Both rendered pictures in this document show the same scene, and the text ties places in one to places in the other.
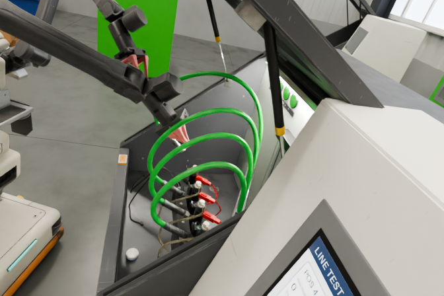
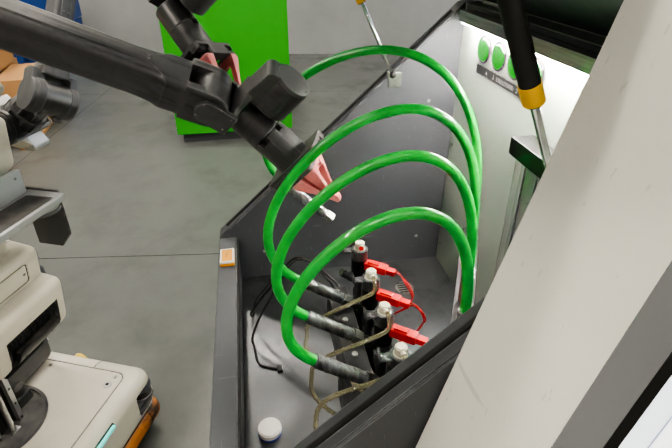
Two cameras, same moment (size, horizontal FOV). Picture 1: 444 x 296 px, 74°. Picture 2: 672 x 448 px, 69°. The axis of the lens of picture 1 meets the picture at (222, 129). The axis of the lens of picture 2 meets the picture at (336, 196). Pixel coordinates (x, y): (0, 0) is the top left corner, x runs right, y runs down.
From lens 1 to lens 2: 0.16 m
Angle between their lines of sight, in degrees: 7
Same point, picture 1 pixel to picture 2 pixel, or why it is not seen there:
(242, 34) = (404, 29)
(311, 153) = (632, 117)
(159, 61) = not seen: hidden behind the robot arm
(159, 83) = (259, 83)
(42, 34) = (21, 23)
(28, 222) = (96, 396)
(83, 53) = (104, 48)
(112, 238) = (225, 403)
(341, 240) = not seen: outside the picture
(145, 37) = (243, 64)
